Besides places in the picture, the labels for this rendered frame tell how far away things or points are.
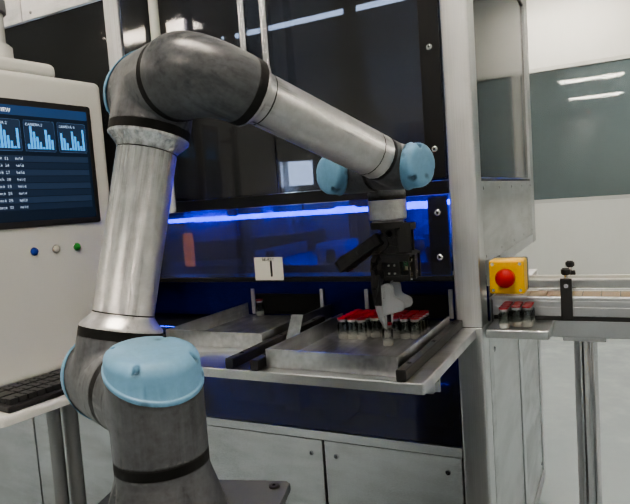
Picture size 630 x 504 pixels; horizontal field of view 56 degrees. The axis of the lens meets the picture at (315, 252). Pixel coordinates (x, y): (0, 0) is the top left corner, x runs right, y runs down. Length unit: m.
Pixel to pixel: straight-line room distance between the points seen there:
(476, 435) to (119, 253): 0.92
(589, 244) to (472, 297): 4.61
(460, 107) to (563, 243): 4.66
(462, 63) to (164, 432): 0.97
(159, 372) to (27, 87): 1.09
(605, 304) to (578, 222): 4.50
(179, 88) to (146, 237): 0.21
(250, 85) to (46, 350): 1.04
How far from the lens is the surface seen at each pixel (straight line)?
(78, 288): 1.70
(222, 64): 0.80
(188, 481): 0.77
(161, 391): 0.72
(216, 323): 1.57
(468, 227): 1.34
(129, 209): 0.86
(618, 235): 5.92
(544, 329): 1.36
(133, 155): 0.87
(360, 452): 1.56
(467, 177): 1.34
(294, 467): 1.67
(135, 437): 0.74
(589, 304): 1.44
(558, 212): 5.93
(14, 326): 1.61
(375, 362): 1.04
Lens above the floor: 1.18
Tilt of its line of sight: 5 degrees down
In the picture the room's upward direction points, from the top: 4 degrees counter-clockwise
